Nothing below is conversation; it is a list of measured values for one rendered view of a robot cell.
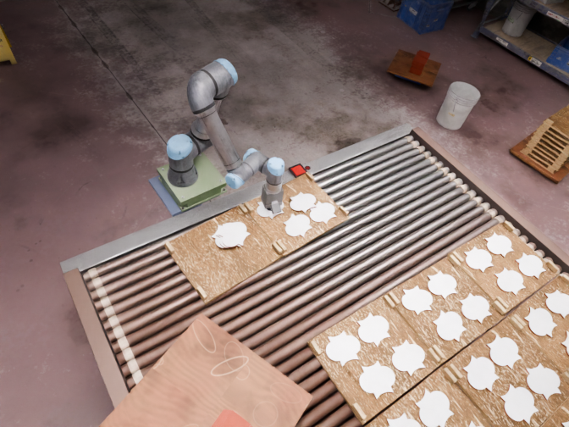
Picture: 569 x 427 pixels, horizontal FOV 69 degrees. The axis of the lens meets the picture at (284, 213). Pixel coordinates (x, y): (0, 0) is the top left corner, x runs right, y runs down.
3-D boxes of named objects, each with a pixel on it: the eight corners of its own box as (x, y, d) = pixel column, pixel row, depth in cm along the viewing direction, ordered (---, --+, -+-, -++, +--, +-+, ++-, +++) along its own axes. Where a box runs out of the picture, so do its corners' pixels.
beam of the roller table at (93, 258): (63, 269, 180) (58, 262, 175) (403, 130, 265) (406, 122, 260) (69, 284, 176) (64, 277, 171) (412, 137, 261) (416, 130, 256)
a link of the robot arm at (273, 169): (273, 152, 181) (289, 162, 179) (271, 169, 190) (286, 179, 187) (262, 162, 177) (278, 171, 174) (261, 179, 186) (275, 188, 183)
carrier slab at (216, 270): (163, 246, 185) (163, 244, 184) (240, 207, 203) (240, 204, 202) (206, 305, 170) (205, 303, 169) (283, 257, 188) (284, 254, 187)
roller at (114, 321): (103, 324, 165) (101, 319, 161) (436, 164, 245) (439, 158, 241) (107, 335, 163) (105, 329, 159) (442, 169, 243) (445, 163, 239)
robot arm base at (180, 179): (161, 174, 207) (158, 161, 199) (185, 161, 215) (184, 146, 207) (180, 192, 202) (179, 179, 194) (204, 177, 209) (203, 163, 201)
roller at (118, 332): (107, 335, 163) (105, 329, 159) (442, 170, 242) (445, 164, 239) (112, 345, 160) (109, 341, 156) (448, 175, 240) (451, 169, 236)
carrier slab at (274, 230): (241, 206, 204) (241, 204, 202) (306, 174, 222) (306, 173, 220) (284, 257, 188) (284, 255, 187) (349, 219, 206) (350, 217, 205)
